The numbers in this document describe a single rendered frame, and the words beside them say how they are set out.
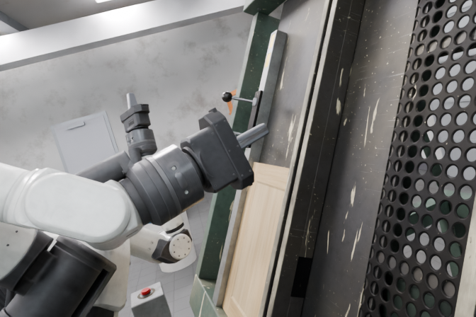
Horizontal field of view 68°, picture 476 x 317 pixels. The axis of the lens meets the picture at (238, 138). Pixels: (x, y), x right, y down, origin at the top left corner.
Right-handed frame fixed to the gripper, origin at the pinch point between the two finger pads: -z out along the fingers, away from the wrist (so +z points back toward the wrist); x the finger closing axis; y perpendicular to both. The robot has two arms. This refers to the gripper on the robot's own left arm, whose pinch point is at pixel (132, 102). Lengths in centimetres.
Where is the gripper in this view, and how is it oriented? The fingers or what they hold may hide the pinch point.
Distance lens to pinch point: 122.1
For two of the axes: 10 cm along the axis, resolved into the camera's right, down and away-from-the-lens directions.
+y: -6.5, 0.4, -7.6
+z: 2.7, 9.4, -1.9
